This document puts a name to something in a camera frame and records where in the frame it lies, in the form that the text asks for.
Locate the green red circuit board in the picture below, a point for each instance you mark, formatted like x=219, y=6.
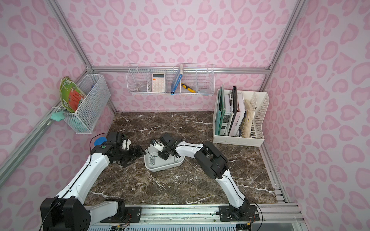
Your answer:
x=71, y=96

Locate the beige woven fan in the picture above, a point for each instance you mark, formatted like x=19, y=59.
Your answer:
x=249, y=116

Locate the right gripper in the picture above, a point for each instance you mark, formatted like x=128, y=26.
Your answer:
x=163, y=150

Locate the pink white book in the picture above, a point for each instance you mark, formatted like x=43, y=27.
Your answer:
x=239, y=115

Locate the blue book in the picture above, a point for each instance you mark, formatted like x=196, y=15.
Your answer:
x=177, y=78

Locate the white desk file organizer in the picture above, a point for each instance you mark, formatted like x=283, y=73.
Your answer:
x=260, y=101

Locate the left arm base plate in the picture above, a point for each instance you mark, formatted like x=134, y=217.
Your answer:
x=130, y=214

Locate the black binder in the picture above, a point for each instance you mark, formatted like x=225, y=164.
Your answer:
x=232, y=95

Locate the white plastic storage box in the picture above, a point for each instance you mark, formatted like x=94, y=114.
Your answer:
x=160, y=163

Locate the clear tape roll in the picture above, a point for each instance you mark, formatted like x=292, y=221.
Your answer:
x=142, y=87

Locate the yellow utility knife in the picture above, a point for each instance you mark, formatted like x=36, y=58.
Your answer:
x=188, y=88

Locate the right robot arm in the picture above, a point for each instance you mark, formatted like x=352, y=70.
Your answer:
x=213, y=163

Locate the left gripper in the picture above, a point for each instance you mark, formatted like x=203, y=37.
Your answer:
x=132, y=153

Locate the teal rubber toy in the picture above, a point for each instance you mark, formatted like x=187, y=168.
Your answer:
x=57, y=116

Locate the white pink calculator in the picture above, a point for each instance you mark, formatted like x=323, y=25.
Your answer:
x=158, y=82

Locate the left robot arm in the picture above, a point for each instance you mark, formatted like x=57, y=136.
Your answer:
x=67, y=211

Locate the white mesh side basket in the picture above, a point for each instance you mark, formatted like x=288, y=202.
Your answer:
x=84, y=120

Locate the blue lid clear jar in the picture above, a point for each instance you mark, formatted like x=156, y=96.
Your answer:
x=100, y=141

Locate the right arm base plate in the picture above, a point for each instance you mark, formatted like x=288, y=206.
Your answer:
x=229, y=213

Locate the green folder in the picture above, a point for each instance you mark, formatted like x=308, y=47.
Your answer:
x=220, y=111

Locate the white wire wall basket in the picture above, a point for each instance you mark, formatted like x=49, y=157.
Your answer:
x=199, y=77

